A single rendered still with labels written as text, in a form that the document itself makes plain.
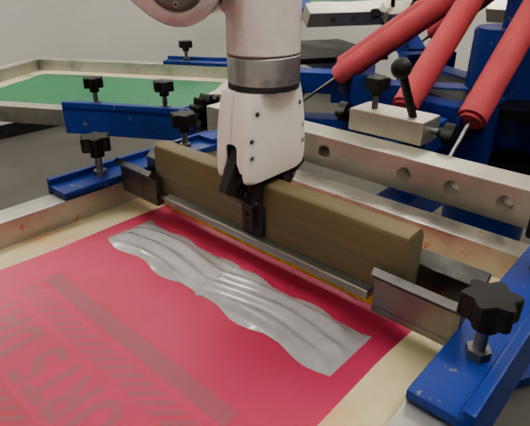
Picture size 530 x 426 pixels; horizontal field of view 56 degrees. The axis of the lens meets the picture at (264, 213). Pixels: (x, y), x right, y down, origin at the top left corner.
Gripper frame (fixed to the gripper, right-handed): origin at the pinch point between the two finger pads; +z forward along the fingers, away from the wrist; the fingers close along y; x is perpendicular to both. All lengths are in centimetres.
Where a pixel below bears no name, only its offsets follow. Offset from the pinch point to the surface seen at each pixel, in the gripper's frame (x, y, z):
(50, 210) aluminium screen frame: -25.8, 14.2, 3.0
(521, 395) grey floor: 18, -106, 102
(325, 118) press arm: -35, -61, 9
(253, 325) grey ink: 8.1, 10.6, 5.8
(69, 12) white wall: -380, -178, 10
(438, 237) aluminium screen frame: 15.4, -14.6, 3.6
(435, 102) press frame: -2.2, -48.9, -3.3
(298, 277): 6.0, 0.8, 6.0
